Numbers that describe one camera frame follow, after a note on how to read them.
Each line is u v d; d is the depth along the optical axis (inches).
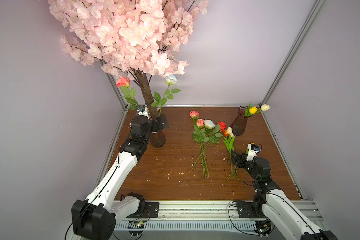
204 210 29.2
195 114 43.2
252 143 37.6
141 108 25.3
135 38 17.9
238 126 37.3
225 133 39.6
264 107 31.8
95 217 14.5
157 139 37.6
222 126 40.6
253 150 28.7
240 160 29.2
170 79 30.0
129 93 30.4
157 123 27.8
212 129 40.6
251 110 31.1
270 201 22.7
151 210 28.8
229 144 37.3
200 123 40.8
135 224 28.2
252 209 28.1
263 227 27.4
